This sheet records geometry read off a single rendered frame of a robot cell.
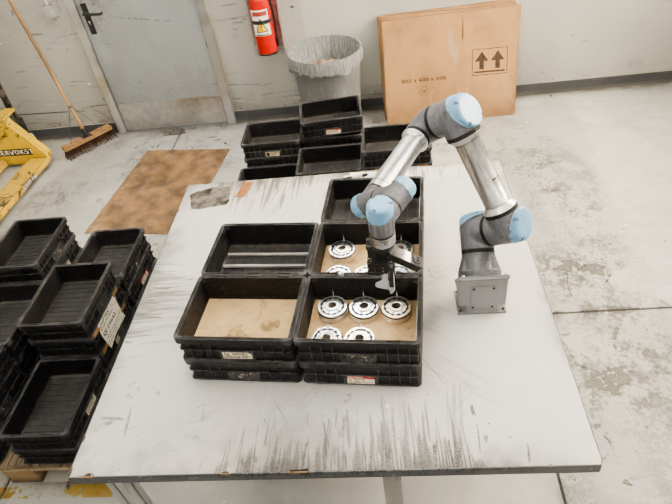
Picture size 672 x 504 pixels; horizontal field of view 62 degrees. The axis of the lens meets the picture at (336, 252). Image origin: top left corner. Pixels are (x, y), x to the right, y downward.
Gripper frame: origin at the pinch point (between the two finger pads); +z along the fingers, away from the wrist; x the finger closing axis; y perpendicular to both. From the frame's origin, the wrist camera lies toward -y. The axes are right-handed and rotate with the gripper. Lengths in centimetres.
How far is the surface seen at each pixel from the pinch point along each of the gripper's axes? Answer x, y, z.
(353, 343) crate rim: 19.3, 11.9, 4.9
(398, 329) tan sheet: 6.4, -0.9, 16.4
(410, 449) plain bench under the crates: 43, -5, 25
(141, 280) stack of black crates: -63, 142, 79
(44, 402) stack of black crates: 11, 160, 73
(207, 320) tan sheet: 3, 67, 17
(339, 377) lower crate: 20.6, 18.5, 24.0
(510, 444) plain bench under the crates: 40, -34, 25
